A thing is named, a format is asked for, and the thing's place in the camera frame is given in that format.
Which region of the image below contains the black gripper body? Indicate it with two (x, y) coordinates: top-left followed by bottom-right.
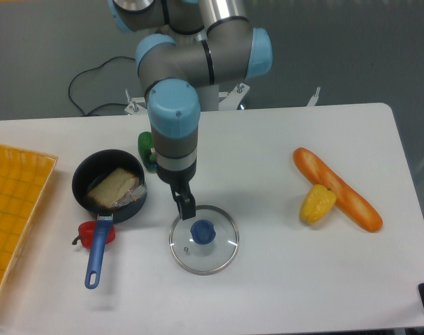
(156, 162), (197, 191)

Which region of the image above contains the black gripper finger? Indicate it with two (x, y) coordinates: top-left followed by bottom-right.
(180, 193), (196, 220)
(170, 184), (183, 216)

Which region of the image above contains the glass pot lid blue knob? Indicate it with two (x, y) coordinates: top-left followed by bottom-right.
(168, 204), (241, 276)

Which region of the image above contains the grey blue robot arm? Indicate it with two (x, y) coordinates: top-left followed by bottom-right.
(108, 1), (273, 220)

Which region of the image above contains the bread slice in pot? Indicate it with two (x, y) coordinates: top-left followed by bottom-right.
(85, 167), (140, 209)

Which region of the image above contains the clear plastic wrap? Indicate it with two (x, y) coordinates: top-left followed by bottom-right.
(110, 184), (147, 210)

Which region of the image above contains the green bell pepper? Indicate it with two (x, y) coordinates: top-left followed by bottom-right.
(138, 131), (156, 172)

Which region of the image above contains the red bell pepper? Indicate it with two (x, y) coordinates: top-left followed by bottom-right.
(72, 221), (115, 249)

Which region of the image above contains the yellow bell pepper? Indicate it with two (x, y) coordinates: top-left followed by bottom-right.
(299, 184), (337, 225)

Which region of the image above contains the orange baguette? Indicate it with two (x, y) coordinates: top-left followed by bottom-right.
(293, 147), (383, 232)

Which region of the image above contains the yellow woven basket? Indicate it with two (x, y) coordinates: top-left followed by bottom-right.
(0, 144), (58, 295)

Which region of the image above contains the black saucepan blue handle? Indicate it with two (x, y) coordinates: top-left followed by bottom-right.
(72, 149), (147, 289)

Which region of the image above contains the black cable on floor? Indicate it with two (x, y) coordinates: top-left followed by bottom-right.
(68, 55), (140, 117)

